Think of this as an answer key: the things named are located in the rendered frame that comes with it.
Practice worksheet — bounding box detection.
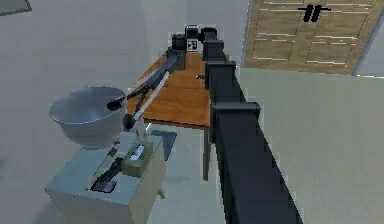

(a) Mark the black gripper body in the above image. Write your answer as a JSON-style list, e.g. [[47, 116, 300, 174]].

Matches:
[[153, 32, 188, 86]]

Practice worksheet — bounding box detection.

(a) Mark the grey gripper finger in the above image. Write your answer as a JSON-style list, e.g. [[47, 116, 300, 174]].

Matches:
[[121, 70, 171, 131], [106, 77, 162, 112]]

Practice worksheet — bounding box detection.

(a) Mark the grey mixing bowl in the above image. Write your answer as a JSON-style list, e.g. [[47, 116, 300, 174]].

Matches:
[[48, 85, 128, 150]]

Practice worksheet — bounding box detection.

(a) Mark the pale blue stand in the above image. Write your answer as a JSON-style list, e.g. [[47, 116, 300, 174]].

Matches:
[[44, 131, 167, 224]]

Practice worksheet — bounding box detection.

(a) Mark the brown wooden table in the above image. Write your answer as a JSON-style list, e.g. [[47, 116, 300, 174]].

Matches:
[[125, 51, 232, 182]]

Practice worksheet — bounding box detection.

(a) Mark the olive green tissue box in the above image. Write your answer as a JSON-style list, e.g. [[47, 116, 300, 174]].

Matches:
[[120, 141, 155, 179]]

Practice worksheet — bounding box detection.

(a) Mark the black remote control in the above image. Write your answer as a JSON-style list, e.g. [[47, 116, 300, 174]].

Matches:
[[90, 156, 125, 194]]

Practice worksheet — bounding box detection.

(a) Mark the brown wooden door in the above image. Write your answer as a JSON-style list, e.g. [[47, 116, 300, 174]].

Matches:
[[242, 0, 384, 76]]

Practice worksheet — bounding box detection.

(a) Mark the framed wall picture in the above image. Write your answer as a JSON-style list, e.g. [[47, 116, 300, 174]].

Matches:
[[0, 0, 33, 17]]

